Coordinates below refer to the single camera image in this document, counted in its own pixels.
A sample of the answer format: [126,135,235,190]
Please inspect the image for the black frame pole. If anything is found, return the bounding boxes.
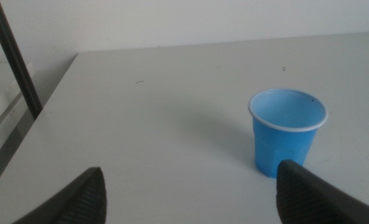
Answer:
[0,0,44,121]

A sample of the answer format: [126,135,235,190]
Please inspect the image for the blue plastic cup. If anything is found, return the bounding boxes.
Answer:
[248,88,329,179]

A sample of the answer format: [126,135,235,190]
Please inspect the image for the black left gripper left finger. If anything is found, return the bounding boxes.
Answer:
[11,166,108,224]

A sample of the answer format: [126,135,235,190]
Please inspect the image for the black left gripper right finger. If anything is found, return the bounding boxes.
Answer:
[276,159,369,224]

